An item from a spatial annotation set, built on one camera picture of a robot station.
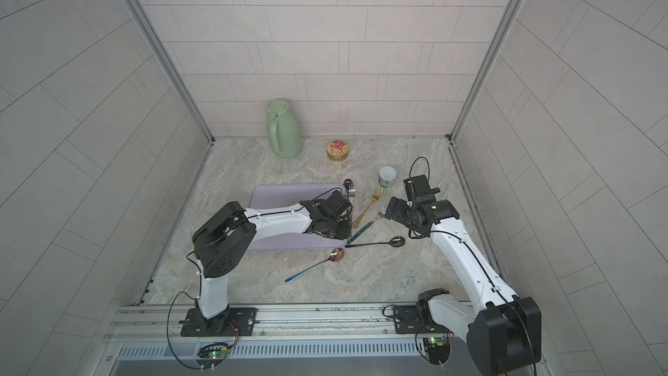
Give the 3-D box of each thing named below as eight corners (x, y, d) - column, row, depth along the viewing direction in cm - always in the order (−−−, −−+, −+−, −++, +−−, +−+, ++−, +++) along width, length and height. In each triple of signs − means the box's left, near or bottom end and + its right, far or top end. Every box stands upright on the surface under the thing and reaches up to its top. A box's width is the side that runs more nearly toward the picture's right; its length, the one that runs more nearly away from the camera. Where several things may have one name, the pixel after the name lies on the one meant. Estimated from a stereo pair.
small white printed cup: (378, 189, 102) (380, 179, 97) (377, 175, 106) (378, 165, 101) (394, 189, 102) (397, 179, 97) (392, 175, 106) (395, 165, 101)
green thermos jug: (274, 166, 109) (260, 125, 91) (280, 140, 119) (269, 99, 100) (299, 166, 109) (290, 125, 91) (303, 140, 119) (295, 99, 101)
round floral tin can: (327, 161, 111) (326, 154, 108) (328, 146, 116) (327, 140, 113) (348, 161, 111) (348, 155, 108) (348, 146, 116) (348, 140, 113)
